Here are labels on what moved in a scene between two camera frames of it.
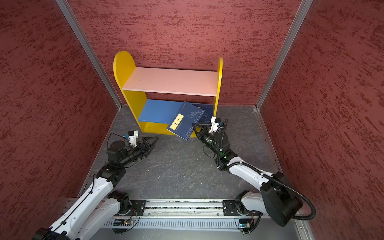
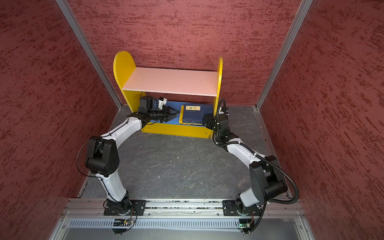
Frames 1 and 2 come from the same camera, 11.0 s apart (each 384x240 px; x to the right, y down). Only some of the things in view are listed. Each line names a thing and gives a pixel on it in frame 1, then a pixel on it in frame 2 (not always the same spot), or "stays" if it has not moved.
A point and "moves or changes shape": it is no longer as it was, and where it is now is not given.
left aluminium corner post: [88, 48] stays
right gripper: [202, 134] to [212, 120]
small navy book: [181, 123] moves or changes shape
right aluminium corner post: [299, 16] stays
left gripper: [148, 145] to [167, 113]
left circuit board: [122, 222] stays
